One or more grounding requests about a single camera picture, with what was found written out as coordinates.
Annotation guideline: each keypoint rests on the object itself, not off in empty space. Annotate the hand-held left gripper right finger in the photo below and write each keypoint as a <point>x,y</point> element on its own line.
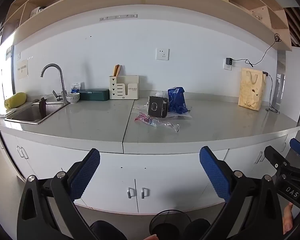
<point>215,175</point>

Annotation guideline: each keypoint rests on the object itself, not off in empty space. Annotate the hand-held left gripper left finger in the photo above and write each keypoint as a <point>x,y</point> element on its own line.
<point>86,175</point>

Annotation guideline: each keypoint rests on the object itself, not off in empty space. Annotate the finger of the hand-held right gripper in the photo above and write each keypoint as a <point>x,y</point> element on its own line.
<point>298,145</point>
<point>272,153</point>

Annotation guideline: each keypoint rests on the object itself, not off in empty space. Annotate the black mesh trash bin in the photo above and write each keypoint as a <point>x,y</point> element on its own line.
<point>170,220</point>

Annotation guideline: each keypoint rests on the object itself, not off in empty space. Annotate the person's right hand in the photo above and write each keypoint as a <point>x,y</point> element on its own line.
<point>287,220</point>

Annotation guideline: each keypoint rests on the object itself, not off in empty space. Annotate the white base cabinet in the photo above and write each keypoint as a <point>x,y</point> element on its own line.
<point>165,170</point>

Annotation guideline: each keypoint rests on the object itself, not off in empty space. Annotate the person's right leg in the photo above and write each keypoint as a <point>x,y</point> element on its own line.
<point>197,228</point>

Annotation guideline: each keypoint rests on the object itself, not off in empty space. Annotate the person's leg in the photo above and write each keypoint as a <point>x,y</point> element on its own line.
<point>197,228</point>
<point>107,231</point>

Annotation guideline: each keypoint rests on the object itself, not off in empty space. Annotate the person's left leg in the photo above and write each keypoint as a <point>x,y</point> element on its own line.
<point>107,231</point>

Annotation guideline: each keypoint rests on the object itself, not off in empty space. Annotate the yellow paper bag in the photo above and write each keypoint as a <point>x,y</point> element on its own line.
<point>250,95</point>

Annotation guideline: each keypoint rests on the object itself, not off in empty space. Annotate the clear plastic bag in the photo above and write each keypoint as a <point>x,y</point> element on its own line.
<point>182,115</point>

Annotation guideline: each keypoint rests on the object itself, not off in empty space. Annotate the patterned ceramic bowl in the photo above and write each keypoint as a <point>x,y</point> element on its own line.
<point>73,98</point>

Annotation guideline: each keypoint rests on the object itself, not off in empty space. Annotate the green lidded box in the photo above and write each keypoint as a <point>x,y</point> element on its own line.
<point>93,95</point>

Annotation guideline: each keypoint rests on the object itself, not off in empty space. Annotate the clear bag with red items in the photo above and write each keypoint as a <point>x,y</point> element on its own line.
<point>146,118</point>

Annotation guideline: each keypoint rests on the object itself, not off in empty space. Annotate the steel sink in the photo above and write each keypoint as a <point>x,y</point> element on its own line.
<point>30,113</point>

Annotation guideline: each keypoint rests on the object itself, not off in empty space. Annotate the blue plastic packet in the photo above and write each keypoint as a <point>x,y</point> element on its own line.
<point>177,100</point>

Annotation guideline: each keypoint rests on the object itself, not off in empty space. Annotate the blue white packet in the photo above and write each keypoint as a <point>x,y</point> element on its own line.
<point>75,87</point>

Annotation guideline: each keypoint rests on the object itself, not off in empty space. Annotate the black box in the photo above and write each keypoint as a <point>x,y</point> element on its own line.
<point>157,106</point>

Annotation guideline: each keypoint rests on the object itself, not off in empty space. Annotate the steel faucet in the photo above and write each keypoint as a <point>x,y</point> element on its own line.
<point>63,85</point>

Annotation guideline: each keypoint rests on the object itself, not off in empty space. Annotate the white utensil holder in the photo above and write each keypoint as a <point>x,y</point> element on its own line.
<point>125,88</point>

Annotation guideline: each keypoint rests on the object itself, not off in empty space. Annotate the yellow cloth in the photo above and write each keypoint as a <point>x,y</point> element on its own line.
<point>15,100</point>

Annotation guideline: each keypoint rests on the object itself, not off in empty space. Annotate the wooden chopsticks bundle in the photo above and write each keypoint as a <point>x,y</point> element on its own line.
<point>117,70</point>

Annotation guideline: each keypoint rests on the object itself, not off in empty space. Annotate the white wall socket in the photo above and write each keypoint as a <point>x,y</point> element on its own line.
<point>227,67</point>
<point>162,54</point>

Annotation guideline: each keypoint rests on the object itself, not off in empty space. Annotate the black wall charger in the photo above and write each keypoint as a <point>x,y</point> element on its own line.
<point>229,61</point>

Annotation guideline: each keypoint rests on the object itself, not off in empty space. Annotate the large paper wall notice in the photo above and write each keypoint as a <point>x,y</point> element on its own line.
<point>22,68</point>

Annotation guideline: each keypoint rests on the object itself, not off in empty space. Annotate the small paper wall notice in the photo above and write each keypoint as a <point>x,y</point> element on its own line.
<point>9,53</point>

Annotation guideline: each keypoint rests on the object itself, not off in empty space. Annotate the wooden wall shelf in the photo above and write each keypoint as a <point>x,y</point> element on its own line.
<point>90,12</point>

